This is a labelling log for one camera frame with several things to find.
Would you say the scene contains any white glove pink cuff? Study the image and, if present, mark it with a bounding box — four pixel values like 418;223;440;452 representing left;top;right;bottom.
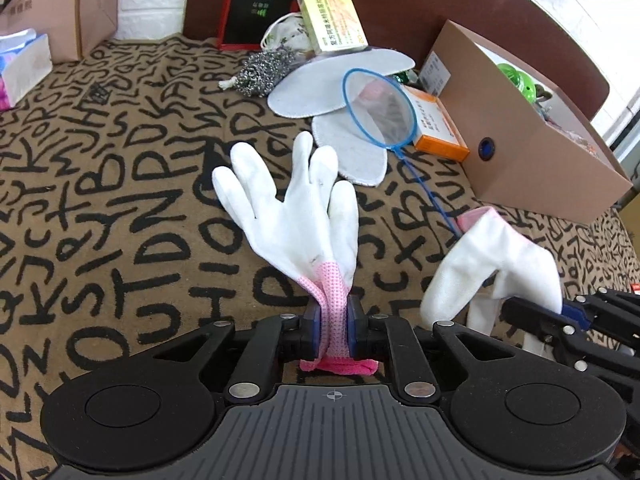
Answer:
212;131;378;376

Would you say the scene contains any blue hoop fishing net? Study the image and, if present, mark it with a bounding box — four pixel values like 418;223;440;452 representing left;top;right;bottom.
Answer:
342;68;460;236

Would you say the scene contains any lower white felt insole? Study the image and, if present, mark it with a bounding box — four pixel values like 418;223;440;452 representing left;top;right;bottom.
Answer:
311;108;387;188

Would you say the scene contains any white felt insole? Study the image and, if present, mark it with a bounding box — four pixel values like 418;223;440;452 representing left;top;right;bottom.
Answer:
267;48;416;118
311;108;387;188

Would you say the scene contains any brown cardboard storage box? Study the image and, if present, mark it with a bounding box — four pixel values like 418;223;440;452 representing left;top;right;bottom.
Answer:
421;21;631;223

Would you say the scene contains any orange white medicine box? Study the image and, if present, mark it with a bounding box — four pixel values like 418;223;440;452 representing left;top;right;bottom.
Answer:
402;86;470;162

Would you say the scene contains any pink plastic packet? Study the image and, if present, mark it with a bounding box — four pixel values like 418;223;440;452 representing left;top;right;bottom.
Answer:
358;78;387;108

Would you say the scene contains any green plastic mosquito repeller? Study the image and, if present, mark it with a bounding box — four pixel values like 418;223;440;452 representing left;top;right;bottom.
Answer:
497;63;537;103

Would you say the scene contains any upper white felt insole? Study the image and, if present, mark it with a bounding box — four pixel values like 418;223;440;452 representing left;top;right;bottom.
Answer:
267;48;416;118

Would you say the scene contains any green wrapped item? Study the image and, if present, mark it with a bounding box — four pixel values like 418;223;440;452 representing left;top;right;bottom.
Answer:
392;70;419;87

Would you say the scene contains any steel wool scrubber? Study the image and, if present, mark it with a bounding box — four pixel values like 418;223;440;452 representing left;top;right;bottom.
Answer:
218;48;299;98

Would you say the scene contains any floral cloth pouch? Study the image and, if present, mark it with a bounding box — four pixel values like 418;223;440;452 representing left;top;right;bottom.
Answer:
259;12;314;55

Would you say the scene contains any dark red wooden headboard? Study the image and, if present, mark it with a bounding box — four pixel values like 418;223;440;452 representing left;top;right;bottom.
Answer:
182;0;612;123

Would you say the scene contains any yellow green medicine box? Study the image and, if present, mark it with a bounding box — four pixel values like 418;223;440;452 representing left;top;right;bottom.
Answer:
297;0;369;55

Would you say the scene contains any red framed black box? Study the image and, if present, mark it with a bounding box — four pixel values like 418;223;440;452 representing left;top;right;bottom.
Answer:
218;0;296;51

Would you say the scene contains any blue white tissue pack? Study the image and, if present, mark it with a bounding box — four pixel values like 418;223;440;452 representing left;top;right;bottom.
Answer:
0;28;53;112

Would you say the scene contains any pink paper shopping bag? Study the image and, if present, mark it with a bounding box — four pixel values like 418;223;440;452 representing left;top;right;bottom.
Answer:
1;0;118;63

